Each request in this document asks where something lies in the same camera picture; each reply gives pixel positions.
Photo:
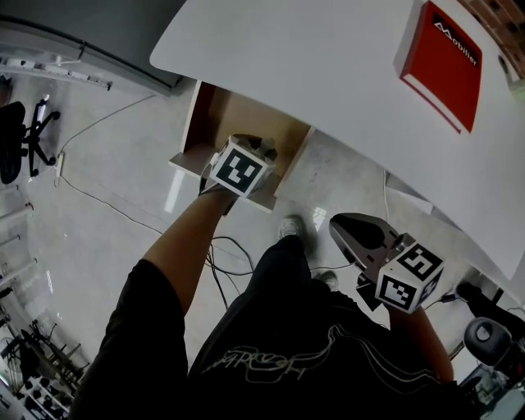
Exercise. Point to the black round stool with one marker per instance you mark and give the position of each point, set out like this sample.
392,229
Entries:
492,328

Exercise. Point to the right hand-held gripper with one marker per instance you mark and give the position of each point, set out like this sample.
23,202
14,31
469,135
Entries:
410,275

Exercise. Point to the grey refrigerator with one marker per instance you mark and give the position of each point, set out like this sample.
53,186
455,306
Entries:
102,37

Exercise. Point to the person's black printed t-shirt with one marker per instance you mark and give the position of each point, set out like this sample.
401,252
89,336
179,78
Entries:
266,361

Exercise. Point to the person's right forearm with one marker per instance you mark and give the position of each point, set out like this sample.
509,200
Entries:
426,344

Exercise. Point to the person's black trouser leg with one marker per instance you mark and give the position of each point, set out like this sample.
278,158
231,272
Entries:
283,270

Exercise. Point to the red book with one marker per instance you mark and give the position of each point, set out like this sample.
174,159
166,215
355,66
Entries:
447,65

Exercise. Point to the person's grey shoe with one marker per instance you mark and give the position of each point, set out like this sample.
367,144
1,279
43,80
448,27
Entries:
327,280
290,226

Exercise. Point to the white power strip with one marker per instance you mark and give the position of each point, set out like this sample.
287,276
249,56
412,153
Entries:
60,164

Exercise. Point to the white desk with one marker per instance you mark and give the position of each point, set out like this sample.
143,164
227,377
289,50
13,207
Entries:
307,61

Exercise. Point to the person's left forearm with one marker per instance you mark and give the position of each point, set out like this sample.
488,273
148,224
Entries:
184,242

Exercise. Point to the pale green vase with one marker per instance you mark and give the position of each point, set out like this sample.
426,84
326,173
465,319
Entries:
517,88

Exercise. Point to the white drawer with brown inside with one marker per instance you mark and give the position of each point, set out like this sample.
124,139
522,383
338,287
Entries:
246,119

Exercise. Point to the black office chair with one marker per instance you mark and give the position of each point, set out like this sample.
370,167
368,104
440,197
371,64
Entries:
16,139

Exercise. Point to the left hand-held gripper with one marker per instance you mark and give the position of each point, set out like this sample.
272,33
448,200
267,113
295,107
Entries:
238,168

